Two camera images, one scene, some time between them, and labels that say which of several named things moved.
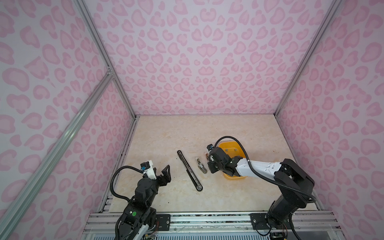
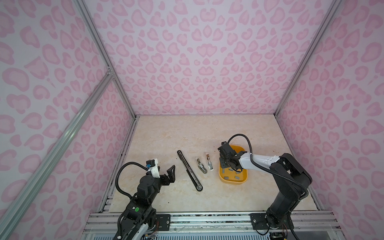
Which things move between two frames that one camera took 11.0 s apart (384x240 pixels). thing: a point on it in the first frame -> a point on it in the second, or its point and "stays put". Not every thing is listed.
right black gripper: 212,170 -> 221,161
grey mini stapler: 201,166 stays put
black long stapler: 193,179 stays put
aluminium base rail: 316,225 stays put
